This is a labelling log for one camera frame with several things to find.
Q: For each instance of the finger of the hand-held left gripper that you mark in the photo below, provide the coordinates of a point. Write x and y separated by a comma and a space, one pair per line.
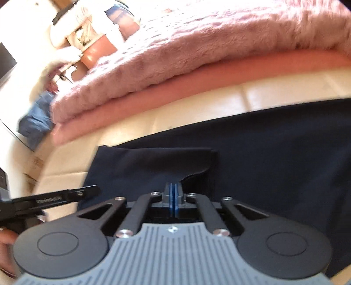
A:
83, 193

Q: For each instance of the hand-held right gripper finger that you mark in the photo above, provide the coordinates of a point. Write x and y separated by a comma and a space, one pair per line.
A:
171, 200
177, 200

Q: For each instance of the black pants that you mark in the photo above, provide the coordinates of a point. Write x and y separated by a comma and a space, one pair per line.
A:
274, 150

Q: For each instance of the person's left hand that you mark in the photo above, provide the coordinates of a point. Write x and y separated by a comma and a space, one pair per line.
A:
6, 254

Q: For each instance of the cardboard box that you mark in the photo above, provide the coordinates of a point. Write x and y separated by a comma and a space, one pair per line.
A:
35, 167

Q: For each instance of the blue jacket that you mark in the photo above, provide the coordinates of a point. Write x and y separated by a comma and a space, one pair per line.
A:
37, 120

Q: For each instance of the pink bed sheet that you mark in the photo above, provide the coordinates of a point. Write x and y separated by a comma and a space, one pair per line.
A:
164, 93

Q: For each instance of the white cloth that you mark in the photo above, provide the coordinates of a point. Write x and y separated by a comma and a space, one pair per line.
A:
54, 65

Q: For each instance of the brown plastic bin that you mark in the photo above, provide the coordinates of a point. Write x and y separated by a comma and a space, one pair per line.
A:
97, 50

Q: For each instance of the black screen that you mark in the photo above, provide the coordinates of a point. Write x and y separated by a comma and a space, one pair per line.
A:
6, 61

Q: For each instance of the fluffy purple blanket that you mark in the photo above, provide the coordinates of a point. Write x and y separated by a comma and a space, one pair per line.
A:
205, 41

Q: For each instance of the pink folded duvet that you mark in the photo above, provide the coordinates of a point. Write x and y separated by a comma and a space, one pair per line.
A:
76, 19

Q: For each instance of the blue patterned bedding bag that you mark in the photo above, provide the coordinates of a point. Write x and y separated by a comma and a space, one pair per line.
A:
122, 19

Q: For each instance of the metal chair frame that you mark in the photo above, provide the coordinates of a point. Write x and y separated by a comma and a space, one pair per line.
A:
68, 72

